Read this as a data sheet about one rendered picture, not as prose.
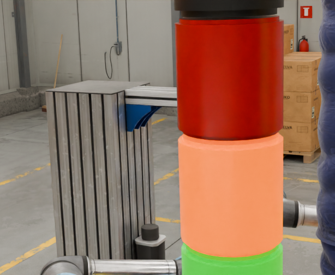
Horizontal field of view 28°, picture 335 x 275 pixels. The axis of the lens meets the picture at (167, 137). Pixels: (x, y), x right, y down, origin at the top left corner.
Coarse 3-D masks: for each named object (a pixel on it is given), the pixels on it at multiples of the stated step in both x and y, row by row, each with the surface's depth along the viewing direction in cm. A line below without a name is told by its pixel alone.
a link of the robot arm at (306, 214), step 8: (288, 200) 241; (288, 208) 238; (296, 208) 238; (304, 208) 239; (312, 208) 239; (288, 216) 238; (296, 216) 237; (304, 216) 238; (312, 216) 238; (288, 224) 239; (296, 224) 239; (304, 224) 240; (312, 224) 239
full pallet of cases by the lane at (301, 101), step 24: (288, 24) 996; (288, 48) 978; (288, 72) 889; (312, 72) 877; (288, 96) 897; (312, 96) 887; (288, 120) 904; (312, 120) 895; (288, 144) 911; (312, 144) 901
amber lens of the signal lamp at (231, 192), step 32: (192, 160) 31; (224, 160) 30; (256, 160) 30; (192, 192) 32; (224, 192) 31; (256, 192) 31; (192, 224) 32; (224, 224) 31; (256, 224) 31; (224, 256) 32
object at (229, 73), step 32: (192, 32) 30; (224, 32) 29; (256, 32) 29; (192, 64) 30; (224, 64) 29; (256, 64) 30; (192, 96) 30; (224, 96) 30; (256, 96) 30; (192, 128) 31; (224, 128) 30; (256, 128) 30
